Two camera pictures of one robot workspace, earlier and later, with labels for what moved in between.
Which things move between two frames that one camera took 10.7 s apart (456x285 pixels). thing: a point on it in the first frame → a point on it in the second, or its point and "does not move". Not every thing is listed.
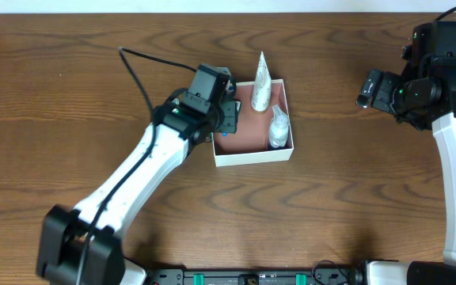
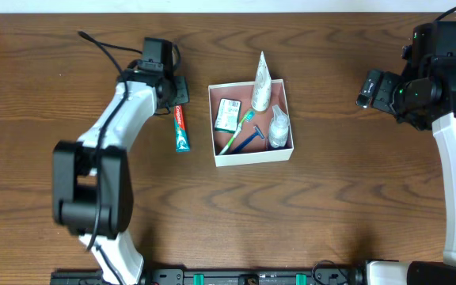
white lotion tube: (262, 88) does not move
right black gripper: (381, 92) does not move
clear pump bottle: (279, 127) does not move
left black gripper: (229, 116) → (180, 92)
